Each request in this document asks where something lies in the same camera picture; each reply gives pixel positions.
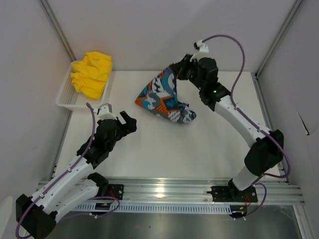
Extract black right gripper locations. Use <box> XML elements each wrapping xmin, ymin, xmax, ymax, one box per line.
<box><xmin>171</xmin><ymin>54</ymin><xmax>205</xmax><ymax>91</ymax></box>

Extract colourful patterned shorts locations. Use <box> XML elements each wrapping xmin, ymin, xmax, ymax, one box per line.
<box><xmin>135</xmin><ymin>67</ymin><xmax>196</xmax><ymax>124</ymax></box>

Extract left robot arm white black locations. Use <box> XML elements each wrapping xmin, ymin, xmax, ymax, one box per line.
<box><xmin>15</xmin><ymin>111</ymin><xmax>137</xmax><ymax>239</ymax></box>

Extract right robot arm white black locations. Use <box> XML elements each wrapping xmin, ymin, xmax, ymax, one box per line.
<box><xmin>170</xmin><ymin>54</ymin><xmax>284</xmax><ymax>201</ymax></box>

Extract yellow shorts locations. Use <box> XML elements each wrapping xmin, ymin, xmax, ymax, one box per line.
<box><xmin>70</xmin><ymin>51</ymin><xmax>113</xmax><ymax>100</ymax></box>

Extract white plastic basket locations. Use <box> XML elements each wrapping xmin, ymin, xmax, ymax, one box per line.
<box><xmin>55</xmin><ymin>64</ymin><xmax>114</xmax><ymax>111</ymax></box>

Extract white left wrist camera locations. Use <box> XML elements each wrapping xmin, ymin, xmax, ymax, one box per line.
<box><xmin>96</xmin><ymin>103</ymin><xmax>117</xmax><ymax>120</ymax></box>

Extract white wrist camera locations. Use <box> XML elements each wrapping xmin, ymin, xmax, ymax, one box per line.
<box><xmin>190</xmin><ymin>40</ymin><xmax>209</xmax><ymax>62</ymax></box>
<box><xmin>96</xmin><ymin>103</ymin><xmax>117</xmax><ymax>120</ymax></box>

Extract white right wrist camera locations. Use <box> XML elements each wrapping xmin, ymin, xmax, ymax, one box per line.
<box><xmin>190</xmin><ymin>40</ymin><xmax>209</xmax><ymax>62</ymax></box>

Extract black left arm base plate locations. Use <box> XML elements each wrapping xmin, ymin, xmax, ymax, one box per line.
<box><xmin>107</xmin><ymin>184</ymin><xmax>124</xmax><ymax>200</ymax></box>

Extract slotted grey cable duct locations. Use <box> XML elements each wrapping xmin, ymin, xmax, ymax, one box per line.
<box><xmin>70</xmin><ymin>202</ymin><xmax>232</xmax><ymax>215</ymax></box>

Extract aluminium mounting rail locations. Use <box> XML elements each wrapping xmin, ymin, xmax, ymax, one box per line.
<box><xmin>108</xmin><ymin>177</ymin><xmax>305</xmax><ymax>206</ymax></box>

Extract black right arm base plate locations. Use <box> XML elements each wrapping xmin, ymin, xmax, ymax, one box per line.
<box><xmin>206</xmin><ymin>186</ymin><xmax>258</xmax><ymax>203</ymax></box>

